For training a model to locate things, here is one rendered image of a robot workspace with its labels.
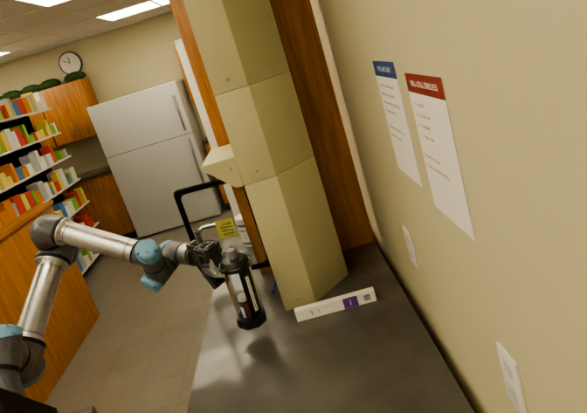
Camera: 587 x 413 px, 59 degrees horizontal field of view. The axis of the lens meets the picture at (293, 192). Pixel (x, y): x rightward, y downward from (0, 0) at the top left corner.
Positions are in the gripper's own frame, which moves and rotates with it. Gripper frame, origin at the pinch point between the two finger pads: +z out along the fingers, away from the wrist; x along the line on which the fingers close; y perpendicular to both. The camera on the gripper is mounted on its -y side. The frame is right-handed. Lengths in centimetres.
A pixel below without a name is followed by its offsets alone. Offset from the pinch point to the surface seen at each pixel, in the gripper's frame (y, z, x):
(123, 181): -90, -471, 236
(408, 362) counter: -19, 57, 0
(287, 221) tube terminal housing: 6.8, 7.1, 20.9
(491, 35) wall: 65, 97, -32
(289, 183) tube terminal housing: 17.9, 6.9, 26.5
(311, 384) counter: -20.7, 35.7, -15.6
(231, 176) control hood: 26.0, -4.4, 12.8
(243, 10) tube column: 74, 2, 31
